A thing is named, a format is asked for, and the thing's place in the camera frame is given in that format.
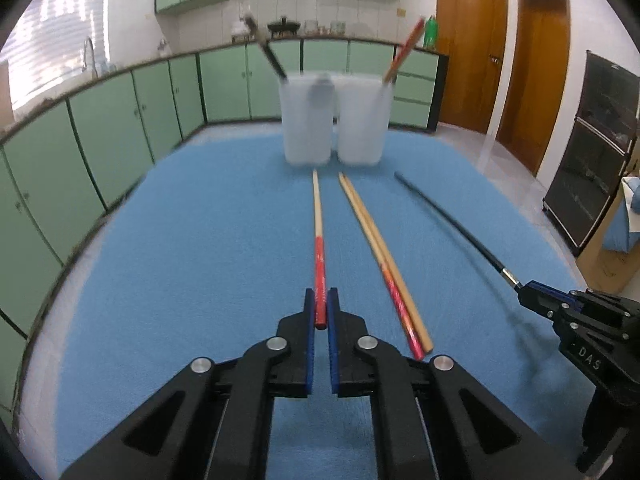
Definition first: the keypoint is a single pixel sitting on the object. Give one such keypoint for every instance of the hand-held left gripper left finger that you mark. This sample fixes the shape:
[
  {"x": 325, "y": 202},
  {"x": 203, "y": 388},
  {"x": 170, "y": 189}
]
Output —
[{"x": 310, "y": 360}]

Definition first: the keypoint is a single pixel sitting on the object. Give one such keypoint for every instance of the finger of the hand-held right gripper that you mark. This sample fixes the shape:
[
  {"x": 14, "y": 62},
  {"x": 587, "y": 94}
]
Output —
[
  {"x": 537, "y": 305},
  {"x": 550, "y": 290}
]

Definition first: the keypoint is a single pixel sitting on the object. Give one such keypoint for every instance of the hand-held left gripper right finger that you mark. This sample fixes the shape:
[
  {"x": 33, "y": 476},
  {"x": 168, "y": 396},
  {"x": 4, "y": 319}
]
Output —
[{"x": 334, "y": 360}]

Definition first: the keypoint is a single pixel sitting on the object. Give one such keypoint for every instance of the black chopstick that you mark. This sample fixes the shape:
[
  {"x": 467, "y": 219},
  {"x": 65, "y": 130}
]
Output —
[{"x": 450, "y": 215}]

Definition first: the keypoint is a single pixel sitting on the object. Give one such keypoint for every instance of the white double utensil holder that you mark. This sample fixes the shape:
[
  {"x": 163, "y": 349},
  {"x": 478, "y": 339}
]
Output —
[{"x": 360, "y": 130}]

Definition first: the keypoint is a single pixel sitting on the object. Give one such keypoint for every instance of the cardboard box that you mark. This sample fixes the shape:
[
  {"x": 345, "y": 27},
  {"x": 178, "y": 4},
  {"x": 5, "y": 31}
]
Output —
[{"x": 607, "y": 267}]

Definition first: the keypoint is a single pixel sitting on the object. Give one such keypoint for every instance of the plain wooden chopstick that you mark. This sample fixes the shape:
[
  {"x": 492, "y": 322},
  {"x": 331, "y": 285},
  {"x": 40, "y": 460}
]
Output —
[{"x": 417, "y": 325}]

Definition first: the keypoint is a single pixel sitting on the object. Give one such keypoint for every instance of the blue cloth in box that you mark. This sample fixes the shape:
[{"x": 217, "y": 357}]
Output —
[{"x": 620, "y": 220}]

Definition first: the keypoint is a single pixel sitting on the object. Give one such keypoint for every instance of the black glass-door cabinet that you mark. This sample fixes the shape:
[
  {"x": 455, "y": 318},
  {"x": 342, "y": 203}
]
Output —
[{"x": 590, "y": 160}]

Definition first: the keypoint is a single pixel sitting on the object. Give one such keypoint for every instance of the blue table cloth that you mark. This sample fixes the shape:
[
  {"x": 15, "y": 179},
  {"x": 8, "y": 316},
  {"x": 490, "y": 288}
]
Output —
[{"x": 200, "y": 260}]

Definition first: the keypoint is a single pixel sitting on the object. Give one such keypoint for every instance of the narrow wooden door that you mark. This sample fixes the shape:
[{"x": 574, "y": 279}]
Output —
[{"x": 537, "y": 80}]

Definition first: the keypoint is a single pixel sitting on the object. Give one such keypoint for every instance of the wide wooden door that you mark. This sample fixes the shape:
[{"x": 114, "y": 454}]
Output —
[{"x": 470, "y": 50}]

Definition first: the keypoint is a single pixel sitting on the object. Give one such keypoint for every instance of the green plastic bottle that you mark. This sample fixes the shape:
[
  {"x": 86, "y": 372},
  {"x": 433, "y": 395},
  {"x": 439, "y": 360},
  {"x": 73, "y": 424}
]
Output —
[{"x": 431, "y": 35}]

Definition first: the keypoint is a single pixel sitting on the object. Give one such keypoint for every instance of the jars and bowls on counter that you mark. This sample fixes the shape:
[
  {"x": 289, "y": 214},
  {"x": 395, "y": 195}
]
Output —
[{"x": 325, "y": 27}]

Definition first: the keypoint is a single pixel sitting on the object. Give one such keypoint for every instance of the black wok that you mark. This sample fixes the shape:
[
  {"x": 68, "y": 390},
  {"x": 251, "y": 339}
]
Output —
[{"x": 284, "y": 27}]

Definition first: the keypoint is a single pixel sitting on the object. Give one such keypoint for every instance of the metal kitchen faucet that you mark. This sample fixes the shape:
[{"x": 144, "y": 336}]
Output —
[{"x": 90, "y": 52}]

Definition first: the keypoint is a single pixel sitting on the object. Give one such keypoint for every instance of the white window blinds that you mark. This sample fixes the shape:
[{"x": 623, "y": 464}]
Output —
[{"x": 50, "y": 50}]

